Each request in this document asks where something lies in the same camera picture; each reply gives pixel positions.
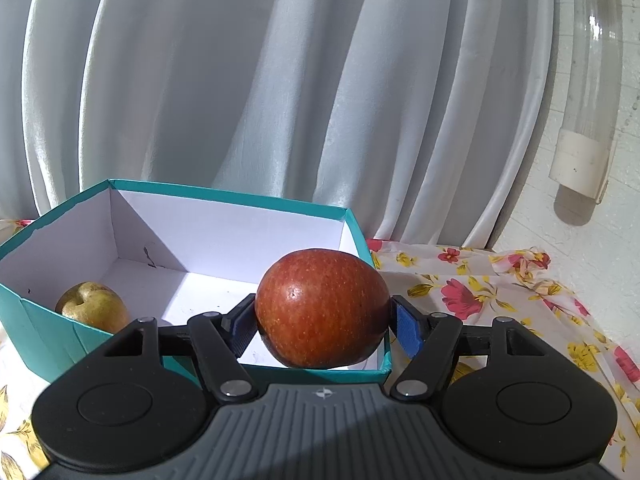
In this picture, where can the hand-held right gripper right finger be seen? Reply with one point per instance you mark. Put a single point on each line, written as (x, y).
(407, 329)

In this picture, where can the red apple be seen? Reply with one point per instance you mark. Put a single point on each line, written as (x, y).
(320, 310)

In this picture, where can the yellow-green pear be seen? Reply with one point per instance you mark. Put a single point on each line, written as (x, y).
(92, 307)

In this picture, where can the teal cardboard box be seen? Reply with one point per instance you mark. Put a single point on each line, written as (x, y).
(45, 320)

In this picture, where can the floral tablecloth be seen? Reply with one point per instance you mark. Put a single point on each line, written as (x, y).
(500, 305)

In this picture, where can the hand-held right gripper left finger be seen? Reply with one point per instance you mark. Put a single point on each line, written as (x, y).
(244, 327)

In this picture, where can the white curtain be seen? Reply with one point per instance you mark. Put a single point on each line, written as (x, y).
(260, 90)

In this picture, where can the clear and white wall pipe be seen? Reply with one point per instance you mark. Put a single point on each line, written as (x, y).
(587, 110)

